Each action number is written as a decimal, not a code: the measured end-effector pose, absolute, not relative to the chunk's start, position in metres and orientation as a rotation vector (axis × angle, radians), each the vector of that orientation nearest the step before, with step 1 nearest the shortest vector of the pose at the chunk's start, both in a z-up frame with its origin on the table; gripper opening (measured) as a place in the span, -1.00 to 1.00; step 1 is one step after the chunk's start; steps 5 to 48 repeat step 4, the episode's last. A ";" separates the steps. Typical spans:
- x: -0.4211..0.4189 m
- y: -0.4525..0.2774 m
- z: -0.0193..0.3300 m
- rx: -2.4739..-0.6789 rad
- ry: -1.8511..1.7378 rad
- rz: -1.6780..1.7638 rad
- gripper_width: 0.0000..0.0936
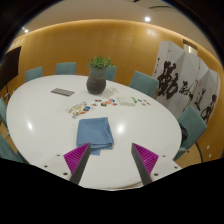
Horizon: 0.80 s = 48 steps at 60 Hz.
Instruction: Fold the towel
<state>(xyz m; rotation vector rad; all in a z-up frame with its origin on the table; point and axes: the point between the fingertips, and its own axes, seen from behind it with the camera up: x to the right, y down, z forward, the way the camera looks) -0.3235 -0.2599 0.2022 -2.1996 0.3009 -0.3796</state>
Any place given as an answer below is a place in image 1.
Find teal chairs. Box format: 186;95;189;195
0;61;208;164

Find blue towel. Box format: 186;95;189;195
75;116;115;156

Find colourful sticker sheet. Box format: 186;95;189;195
65;101;97;119

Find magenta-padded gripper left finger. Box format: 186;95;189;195
39;142;92;185

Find white calligraphy folding screen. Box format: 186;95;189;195
152;40;222;124

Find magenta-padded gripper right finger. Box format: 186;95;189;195
130;142;183;187

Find small colourful sticker cards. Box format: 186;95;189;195
94;97;119;108

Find green plant in grey pot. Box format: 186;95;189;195
86;55;114;95

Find black television screen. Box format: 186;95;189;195
0;45;23;93

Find white paper pad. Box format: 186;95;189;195
116;95;137;107

